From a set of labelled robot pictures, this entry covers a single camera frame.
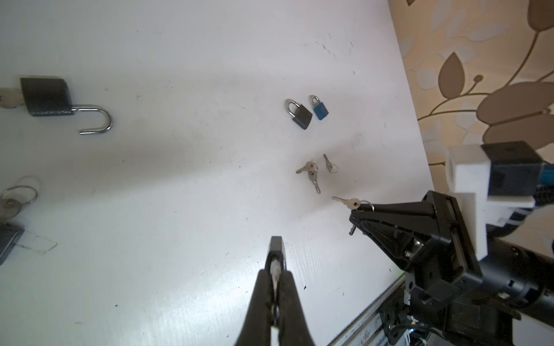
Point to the blue padlock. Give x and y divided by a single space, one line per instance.
318 107

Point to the black padlock with keys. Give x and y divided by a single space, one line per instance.
50 97

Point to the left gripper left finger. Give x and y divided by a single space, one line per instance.
256 329

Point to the black padlock front keys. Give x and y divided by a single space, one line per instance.
276 253

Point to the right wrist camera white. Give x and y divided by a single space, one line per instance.
495 186

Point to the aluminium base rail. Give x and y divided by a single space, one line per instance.
378 323

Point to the small key with ring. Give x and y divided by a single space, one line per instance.
331 167

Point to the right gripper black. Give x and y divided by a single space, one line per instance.
439 259

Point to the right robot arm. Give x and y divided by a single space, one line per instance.
516 282

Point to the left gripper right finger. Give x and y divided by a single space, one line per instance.
291 323

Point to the small key pair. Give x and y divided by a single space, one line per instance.
311 169

